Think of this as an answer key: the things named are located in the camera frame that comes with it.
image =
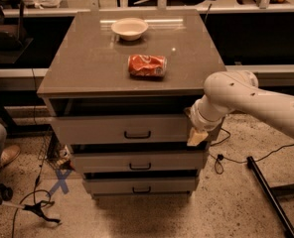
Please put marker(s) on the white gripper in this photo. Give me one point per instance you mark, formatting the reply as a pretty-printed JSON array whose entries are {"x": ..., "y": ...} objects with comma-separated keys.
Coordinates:
[{"x": 198, "y": 120}]

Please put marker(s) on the grey top drawer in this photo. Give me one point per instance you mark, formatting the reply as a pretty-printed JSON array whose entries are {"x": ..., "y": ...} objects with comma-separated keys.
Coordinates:
[{"x": 124, "y": 120}]

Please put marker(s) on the grey drawer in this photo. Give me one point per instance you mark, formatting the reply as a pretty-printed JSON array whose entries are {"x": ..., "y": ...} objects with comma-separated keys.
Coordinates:
[
  {"x": 141, "y": 182},
  {"x": 139, "y": 157},
  {"x": 124, "y": 120}
]

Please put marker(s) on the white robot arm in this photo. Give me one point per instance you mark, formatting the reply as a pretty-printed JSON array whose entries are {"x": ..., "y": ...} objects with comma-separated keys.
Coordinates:
[{"x": 228, "y": 91}]

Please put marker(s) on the grey drawer cabinet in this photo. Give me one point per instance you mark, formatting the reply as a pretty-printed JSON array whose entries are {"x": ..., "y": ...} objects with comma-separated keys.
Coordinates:
[{"x": 92, "y": 62}]

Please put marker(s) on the grey bottom drawer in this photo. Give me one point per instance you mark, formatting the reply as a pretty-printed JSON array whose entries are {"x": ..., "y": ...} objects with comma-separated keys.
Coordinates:
[{"x": 141, "y": 182}]

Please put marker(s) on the grey middle drawer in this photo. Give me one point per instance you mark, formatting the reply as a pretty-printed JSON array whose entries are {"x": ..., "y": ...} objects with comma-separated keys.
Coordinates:
[{"x": 139, "y": 157}]

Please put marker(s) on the crushed red soda can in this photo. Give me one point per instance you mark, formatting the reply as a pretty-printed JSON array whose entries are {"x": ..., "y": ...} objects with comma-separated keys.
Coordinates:
[{"x": 143, "y": 65}]

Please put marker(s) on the black metal stand leg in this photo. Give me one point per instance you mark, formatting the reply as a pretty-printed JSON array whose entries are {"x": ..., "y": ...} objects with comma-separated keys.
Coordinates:
[{"x": 272, "y": 194}]

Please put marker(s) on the white paper bowl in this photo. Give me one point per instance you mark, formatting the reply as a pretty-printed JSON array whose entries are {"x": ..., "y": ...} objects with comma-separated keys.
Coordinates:
[{"x": 129, "y": 29}]

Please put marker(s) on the blue tape cross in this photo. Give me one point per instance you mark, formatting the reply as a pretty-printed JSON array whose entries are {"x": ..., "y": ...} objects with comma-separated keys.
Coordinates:
[{"x": 61, "y": 182}]

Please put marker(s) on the black grabber tool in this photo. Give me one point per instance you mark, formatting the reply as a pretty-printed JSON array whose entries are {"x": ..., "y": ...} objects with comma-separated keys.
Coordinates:
[{"x": 36, "y": 209}]

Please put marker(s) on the brown shoe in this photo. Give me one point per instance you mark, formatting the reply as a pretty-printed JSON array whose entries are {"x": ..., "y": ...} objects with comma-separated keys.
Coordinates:
[{"x": 9, "y": 155}]

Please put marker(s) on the black wire basket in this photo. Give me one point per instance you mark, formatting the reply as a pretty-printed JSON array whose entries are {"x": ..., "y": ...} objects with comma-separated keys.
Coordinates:
[{"x": 54, "y": 153}]

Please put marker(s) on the dark bag with handles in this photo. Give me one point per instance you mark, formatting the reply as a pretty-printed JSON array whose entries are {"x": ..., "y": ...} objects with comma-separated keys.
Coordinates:
[{"x": 12, "y": 37}]

